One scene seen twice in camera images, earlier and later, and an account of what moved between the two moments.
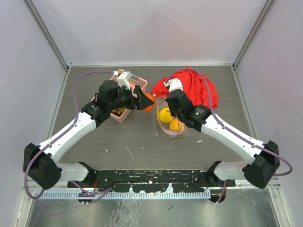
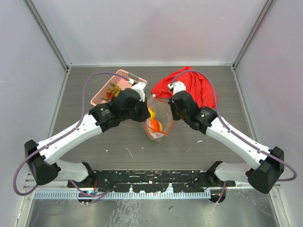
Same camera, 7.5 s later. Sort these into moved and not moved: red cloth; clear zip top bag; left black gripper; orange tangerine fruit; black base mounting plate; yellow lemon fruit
Moved: left black gripper; orange tangerine fruit; clear zip top bag; yellow lemon fruit
Not moved: black base mounting plate; red cloth
